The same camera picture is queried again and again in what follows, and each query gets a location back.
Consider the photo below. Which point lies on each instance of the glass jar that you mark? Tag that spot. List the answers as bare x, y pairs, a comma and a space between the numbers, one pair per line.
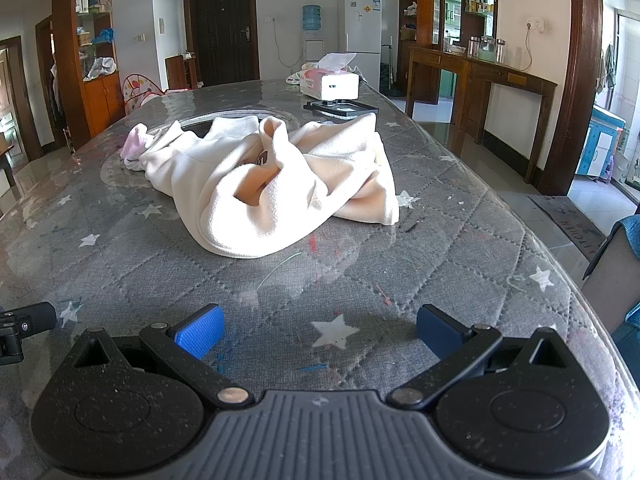
473, 46
500, 51

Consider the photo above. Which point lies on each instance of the pink play tent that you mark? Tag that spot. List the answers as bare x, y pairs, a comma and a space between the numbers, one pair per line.
135, 91

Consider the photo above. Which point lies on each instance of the wooden interior door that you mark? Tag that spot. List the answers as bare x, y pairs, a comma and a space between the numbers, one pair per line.
15, 100

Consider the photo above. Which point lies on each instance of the wooden bookcase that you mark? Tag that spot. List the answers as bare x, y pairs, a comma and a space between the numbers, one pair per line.
102, 95

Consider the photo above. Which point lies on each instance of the blue water bottle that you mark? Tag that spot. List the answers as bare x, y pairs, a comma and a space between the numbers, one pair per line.
311, 17

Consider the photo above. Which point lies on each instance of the black flat tray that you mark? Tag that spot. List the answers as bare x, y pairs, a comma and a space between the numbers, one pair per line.
345, 108

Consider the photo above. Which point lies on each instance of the small wooden shoe rack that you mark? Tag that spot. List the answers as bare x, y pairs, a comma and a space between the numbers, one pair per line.
177, 72

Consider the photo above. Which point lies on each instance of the grey floor mat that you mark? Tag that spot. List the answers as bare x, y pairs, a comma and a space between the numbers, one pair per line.
565, 225

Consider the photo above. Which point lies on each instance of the person's blue clothing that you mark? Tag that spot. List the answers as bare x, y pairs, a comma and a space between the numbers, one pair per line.
625, 225

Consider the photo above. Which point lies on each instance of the pink and white sock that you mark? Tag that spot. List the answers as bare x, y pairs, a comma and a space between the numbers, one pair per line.
135, 144

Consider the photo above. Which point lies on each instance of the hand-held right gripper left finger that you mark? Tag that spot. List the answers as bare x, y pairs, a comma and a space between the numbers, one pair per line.
200, 331

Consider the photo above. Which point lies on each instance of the white tissue box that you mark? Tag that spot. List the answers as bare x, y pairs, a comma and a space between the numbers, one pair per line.
311, 80

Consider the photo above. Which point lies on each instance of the white refrigerator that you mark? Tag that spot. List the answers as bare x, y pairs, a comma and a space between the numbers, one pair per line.
360, 30

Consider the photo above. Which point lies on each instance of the wooden console table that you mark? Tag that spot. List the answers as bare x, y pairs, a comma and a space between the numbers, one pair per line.
500, 72

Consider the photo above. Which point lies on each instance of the white water dispenser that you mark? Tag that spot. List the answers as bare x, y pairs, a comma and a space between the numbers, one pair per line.
312, 49

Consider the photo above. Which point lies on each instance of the floor mop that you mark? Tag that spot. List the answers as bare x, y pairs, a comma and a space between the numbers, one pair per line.
390, 70

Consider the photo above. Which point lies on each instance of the grey quilted star table cover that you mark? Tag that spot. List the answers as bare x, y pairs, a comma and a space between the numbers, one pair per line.
125, 260

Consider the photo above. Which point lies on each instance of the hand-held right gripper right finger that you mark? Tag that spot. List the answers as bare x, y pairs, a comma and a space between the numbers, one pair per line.
440, 332

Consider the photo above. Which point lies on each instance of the blue cabinet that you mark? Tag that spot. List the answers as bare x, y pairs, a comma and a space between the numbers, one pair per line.
600, 142

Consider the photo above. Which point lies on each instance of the dark entrance door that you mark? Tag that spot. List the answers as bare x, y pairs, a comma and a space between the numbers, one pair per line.
222, 30

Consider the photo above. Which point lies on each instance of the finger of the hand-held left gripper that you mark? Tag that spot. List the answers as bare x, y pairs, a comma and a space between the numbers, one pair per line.
30, 317

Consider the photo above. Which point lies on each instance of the white rectangular box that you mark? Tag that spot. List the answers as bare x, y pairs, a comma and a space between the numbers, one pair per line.
340, 86

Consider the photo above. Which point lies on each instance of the wooden display cabinet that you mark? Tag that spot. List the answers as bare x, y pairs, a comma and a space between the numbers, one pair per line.
425, 5

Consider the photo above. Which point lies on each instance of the wooden arch frame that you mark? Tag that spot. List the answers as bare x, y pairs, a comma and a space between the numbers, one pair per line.
575, 85

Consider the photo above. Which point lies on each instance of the white wall outlet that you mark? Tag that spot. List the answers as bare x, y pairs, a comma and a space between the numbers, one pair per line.
535, 24

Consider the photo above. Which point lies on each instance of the patterned cloth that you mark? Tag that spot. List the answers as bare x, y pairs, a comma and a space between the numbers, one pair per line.
293, 78

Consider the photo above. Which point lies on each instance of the cream fleece garment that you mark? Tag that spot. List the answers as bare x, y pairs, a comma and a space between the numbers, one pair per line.
300, 185

